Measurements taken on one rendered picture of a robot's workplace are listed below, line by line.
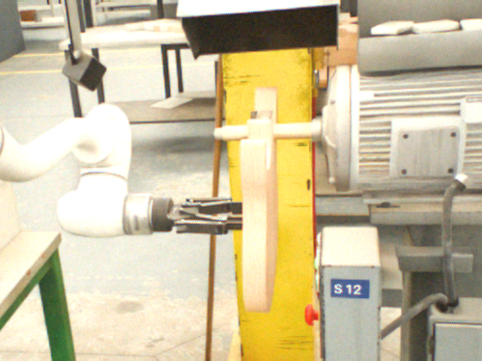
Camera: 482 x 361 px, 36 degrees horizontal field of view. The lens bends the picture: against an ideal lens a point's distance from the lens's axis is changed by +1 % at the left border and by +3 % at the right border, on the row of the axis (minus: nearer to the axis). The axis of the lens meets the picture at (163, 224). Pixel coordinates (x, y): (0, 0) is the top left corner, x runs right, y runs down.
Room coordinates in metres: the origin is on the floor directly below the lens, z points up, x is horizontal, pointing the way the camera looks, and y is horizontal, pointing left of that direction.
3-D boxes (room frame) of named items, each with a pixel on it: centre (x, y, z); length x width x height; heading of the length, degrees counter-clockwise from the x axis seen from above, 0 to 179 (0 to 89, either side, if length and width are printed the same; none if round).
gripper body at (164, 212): (1.43, -0.03, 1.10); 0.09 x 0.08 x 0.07; 76
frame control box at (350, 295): (1.17, -0.39, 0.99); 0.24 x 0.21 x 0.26; 76
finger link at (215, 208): (1.44, -0.10, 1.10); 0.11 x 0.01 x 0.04; 97
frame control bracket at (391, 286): (1.23, -0.41, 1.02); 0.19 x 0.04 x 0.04; 166
